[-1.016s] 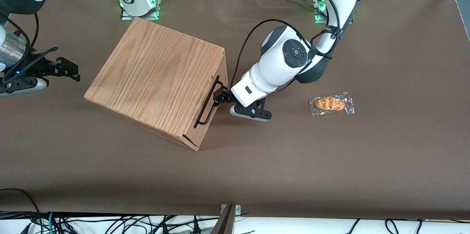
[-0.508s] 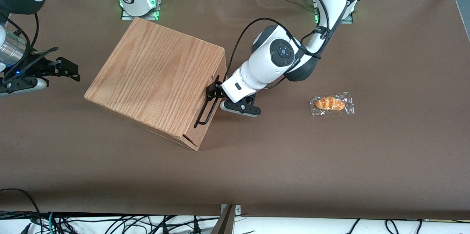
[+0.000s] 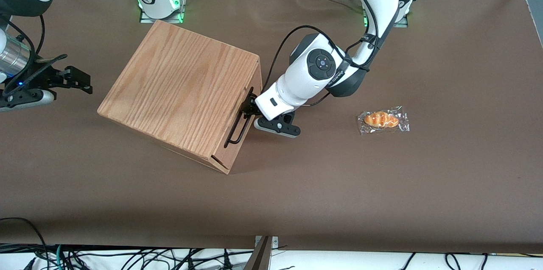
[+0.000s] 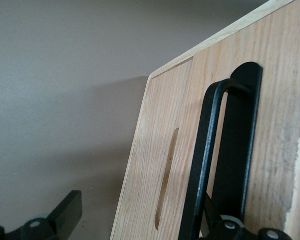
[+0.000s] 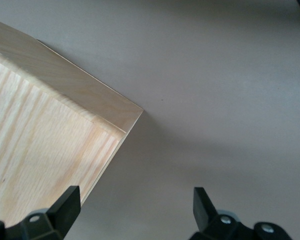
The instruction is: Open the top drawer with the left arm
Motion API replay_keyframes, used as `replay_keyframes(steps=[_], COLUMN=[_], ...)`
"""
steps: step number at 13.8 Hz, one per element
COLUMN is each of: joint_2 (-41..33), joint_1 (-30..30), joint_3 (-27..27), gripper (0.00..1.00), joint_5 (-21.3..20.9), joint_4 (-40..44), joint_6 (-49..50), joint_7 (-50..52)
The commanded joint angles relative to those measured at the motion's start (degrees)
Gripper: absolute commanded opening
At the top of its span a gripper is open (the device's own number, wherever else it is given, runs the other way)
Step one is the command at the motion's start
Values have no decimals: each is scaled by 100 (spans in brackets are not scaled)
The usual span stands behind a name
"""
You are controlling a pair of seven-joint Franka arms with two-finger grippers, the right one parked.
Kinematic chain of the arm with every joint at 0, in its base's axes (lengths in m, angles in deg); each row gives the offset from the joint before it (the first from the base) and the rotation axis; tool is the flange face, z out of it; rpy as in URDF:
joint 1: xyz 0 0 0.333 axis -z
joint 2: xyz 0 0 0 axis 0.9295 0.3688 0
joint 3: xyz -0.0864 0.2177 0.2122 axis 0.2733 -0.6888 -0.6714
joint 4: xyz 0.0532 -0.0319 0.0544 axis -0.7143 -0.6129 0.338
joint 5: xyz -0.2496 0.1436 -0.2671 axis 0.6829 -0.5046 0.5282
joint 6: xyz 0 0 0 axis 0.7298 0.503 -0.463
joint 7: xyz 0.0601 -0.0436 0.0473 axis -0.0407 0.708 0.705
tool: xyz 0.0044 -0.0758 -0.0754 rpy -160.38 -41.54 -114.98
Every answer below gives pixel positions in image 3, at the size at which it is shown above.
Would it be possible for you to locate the plastic-wrapped orange bread roll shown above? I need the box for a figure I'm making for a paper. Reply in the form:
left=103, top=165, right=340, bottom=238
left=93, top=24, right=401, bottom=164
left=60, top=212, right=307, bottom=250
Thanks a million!
left=357, top=106, right=410, bottom=136

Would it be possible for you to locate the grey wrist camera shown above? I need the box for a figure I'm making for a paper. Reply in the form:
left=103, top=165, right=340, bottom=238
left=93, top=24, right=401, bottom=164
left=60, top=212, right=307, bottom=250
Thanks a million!
left=254, top=111, right=301, bottom=139
left=0, top=90, right=56, bottom=112

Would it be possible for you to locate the black metal drawer handle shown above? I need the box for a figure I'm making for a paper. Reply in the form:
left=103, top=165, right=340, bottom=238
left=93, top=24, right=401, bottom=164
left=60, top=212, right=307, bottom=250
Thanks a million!
left=224, top=87, right=255, bottom=148

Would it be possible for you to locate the black cable tangle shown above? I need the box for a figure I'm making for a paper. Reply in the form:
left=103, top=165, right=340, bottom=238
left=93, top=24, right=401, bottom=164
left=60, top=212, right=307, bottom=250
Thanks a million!
left=0, top=244, right=255, bottom=270

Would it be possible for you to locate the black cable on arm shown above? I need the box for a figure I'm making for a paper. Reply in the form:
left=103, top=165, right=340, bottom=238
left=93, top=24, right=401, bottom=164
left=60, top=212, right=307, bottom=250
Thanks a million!
left=261, top=0, right=380, bottom=107
left=0, top=15, right=46, bottom=92

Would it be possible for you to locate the light wooden drawer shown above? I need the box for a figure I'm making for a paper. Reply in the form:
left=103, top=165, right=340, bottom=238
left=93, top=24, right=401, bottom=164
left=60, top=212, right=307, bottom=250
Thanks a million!
left=211, top=60, right=263, bottom=175

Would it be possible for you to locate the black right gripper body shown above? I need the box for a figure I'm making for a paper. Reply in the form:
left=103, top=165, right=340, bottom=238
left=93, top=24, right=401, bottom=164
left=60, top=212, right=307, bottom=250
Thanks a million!
left=2, top=55, right=68, bottom=97

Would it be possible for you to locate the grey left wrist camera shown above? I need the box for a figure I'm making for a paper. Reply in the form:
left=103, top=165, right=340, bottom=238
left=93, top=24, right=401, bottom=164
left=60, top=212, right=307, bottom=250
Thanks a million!
left=254, top=111, right=301, bottom=139

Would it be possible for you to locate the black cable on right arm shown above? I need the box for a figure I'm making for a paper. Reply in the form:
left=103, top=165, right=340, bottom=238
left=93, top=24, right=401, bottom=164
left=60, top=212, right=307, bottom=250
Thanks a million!
left=0, top=15, right=46, bottom=92

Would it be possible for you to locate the aluminium extrusion post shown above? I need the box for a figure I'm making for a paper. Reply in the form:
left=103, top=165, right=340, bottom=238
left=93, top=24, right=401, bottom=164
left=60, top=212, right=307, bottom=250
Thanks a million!
left=244, top=235, right=279, bottom=270

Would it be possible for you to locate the wooden drawer cabinet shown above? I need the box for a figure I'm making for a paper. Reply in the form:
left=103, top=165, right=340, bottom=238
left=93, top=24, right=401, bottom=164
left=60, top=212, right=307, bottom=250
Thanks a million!
left=97, top=20, right=263, bottom=175

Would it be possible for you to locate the black looped cable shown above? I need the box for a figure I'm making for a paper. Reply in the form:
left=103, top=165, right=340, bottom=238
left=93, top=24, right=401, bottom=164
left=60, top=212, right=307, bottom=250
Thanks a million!
left=0, top=217, right=50, bottom=270

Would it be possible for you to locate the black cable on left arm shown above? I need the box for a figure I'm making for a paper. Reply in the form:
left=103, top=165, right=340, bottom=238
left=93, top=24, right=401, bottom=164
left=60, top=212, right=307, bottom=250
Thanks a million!
left=261, top=0, right=380, bottom=107

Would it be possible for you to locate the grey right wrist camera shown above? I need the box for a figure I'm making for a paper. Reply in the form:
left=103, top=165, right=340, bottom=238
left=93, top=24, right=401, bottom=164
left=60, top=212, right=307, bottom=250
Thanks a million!
left=0, top=90, right=56, bottom=112

